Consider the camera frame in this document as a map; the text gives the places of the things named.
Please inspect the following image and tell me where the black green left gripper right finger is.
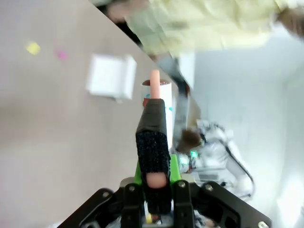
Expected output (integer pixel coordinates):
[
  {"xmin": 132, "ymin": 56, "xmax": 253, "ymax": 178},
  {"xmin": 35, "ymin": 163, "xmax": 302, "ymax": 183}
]
[{"xmin": 169, "ymin": 153, "xmax": 273, "ymax": 228}]

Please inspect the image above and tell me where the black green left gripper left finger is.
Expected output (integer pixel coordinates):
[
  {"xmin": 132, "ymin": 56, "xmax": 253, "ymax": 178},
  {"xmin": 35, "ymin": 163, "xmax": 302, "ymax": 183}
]
[{"xmin": 58, "ymin": 159, "xmax": 145, "ymax": 228}]

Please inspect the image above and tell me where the pink lint roller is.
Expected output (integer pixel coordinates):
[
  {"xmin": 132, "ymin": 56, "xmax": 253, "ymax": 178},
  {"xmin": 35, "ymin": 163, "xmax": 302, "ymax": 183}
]
[{"xmin": 134, "ymin": 69, "xmax": 178, "ymax": 216}]

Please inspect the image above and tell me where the white lint roller stand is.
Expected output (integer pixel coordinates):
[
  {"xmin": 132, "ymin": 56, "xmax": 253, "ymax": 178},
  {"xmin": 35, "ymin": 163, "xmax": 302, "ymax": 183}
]
[{"xmin": 85, "ymin": 53, "xmax": 138, "ymax": 103}]

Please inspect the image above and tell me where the pink paper scrap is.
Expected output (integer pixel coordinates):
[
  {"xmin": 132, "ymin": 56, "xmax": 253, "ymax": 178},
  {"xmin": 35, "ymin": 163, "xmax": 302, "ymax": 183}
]
[{"xmin": 56, "ymin": 48, "xmax": 69, "ymax": 60}]

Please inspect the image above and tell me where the person in pale yellow shirt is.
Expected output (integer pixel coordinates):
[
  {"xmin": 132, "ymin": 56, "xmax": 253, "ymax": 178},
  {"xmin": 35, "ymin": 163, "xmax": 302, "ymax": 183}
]
[{"xmin": 105, "ymin": 0, "xmax": 289, "ymax": 126}]

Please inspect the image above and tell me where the yellow paper scrap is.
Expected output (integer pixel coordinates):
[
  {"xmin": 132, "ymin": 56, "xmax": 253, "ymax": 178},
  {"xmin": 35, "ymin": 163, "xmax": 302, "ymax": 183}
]
[{"xmin": 25, "ymin": 41, "xmax": 41, "ymax": 56}]

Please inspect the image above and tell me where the black cable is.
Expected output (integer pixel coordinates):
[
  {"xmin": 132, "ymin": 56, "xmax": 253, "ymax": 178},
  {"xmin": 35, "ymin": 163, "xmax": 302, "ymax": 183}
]
[{"xmin": 223, "ymin": 140, "xmax": 255, "ymax": 198}]

